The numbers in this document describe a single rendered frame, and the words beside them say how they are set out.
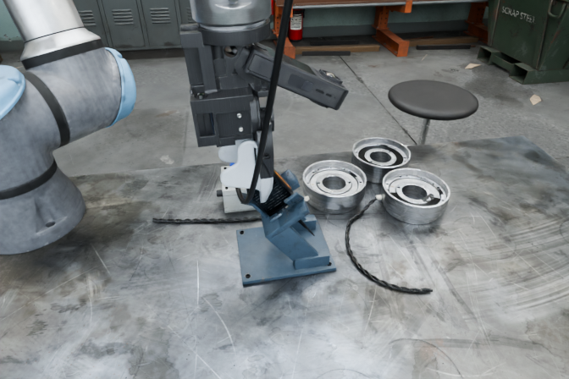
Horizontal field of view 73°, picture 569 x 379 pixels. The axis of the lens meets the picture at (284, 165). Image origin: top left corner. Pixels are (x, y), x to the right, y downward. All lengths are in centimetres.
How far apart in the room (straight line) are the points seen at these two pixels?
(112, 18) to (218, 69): 355
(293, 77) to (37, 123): 37
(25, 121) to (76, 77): 9
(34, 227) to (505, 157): 83
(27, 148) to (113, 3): 333
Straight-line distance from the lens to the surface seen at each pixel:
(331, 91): 41
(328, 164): 69
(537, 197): 79
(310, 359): 48
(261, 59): 38
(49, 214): 67
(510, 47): 400
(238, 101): 39
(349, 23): 459
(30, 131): 61
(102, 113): 66
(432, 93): 161
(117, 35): 396
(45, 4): 67
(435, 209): 63
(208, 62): 39
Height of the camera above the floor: 122
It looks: 34 degrees down
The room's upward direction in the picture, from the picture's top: straight up
